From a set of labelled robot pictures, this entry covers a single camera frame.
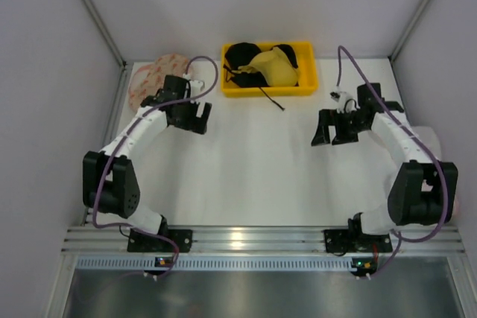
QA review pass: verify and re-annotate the peach tulip print laundry bag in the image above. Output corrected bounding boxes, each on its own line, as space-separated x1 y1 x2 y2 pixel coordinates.
127 53 190 113

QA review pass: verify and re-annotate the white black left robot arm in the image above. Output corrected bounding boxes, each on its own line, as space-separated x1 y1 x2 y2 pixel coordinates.
83 75 212 235

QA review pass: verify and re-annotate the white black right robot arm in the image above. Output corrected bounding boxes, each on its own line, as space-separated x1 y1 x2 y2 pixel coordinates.
311 83 458 235

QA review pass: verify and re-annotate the yellow bra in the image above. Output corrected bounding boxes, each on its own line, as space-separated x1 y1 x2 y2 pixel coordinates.
236 46 299 87

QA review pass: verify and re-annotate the black bra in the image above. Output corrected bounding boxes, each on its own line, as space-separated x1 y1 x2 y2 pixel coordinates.
223 42 298 111

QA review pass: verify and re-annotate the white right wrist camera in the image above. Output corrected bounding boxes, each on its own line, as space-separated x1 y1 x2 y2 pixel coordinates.
330 90 356 113

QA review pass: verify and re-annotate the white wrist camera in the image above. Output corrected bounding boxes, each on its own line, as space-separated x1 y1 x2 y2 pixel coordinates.
183 74 205 98
330 90 356 113

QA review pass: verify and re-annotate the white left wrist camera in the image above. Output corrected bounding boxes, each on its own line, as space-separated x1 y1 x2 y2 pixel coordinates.
183 74 205 98

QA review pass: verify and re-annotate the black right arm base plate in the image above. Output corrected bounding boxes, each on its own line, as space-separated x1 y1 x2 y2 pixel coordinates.
323 229 393 256

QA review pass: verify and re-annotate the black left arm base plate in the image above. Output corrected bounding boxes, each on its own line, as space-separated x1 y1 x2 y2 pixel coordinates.
127 229 193 253

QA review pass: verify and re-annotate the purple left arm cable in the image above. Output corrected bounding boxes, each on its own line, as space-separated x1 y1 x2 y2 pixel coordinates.
74 56 219 304

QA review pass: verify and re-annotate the aluminium front rail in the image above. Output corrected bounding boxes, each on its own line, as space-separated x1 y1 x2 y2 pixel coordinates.
61 226 465 257

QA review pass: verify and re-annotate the white slotted cable duct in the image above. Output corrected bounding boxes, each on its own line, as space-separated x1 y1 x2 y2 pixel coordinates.
75 256 358 271

